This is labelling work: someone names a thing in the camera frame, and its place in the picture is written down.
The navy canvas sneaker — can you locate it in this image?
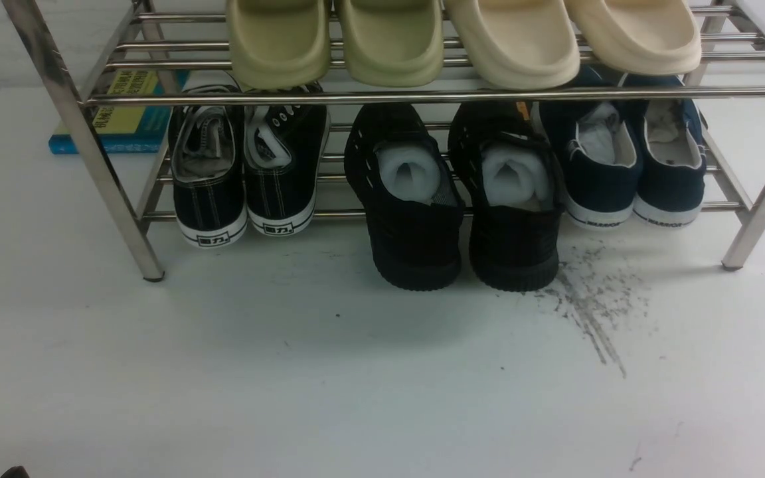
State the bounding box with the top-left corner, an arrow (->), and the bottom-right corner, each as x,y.
529,100 -> 643,231
623,99 -> 707,230

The stainless steel shoe rack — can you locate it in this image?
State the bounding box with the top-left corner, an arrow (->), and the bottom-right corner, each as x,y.
3,1 -> 765,283

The right navy canvas sneaker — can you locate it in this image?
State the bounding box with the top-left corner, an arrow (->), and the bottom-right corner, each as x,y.
623,99 -> 707,230

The right cream foam slipper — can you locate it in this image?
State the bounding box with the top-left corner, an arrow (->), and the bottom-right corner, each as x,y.
564,1 -> 703,76

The right green foam slipper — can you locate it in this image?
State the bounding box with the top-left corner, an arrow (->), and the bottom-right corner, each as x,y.
334,1 -> 444,88

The dark object at corner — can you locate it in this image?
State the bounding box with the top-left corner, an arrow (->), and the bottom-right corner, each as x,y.
0,465 -> 30,478

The cream foam slipper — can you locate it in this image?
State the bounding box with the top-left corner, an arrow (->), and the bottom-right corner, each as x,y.
444,1 -> 580,91
564,1 -> 703,76

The green foam slipper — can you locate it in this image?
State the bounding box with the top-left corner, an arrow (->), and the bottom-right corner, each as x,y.
334,1 -> 444,88
226,1 -> 332,90

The left black canvas sneaker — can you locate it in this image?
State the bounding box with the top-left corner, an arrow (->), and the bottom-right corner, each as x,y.
166,105 -> 248,249

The left navy canvas sneaker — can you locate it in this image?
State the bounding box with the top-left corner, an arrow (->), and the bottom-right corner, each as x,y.
529,100 -> 643,231

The black canvas sneaker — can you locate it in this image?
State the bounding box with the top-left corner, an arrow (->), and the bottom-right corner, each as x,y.
243,105 -> 331,237
166,105 -> 248,249

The right black canvas sneaker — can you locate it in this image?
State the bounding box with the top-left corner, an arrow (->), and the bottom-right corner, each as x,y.
243,105 -> 331,237

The black mesh sneaker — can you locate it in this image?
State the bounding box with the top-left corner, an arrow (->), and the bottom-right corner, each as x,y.
343,103 -> 465,291
448,101 -> 564,293

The left cream foam slipper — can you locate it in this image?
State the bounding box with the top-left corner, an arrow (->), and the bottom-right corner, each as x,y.
444,1 -> 580,91

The yellow and blue book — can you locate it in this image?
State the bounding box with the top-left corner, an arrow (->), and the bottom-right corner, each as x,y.
48,68 -> 191,155

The left green foam slipper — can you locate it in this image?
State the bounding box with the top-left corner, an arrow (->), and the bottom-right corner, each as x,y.
226,1 -> 332,90

